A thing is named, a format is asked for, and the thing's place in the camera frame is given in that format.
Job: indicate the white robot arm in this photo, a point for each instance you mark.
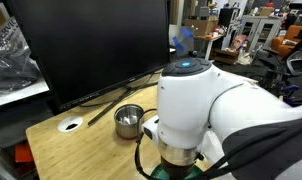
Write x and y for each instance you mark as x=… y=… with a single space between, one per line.
x=244 y=131

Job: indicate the green plate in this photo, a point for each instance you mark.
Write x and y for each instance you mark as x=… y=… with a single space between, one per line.
x=161 y=174

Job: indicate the small steel cup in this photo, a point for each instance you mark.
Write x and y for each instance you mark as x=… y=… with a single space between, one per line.
x=128 y=120

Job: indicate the black computer monitor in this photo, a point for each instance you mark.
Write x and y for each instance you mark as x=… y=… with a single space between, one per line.
x=85 y=48

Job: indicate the cardboard box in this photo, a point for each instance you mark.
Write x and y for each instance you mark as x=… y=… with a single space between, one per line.
x=202 y=27

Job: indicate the white desk grommet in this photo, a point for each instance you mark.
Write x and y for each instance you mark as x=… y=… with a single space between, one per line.
x=70 y=123

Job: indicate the orange armchair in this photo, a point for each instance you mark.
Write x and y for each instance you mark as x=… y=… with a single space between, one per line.
x=284 y=44

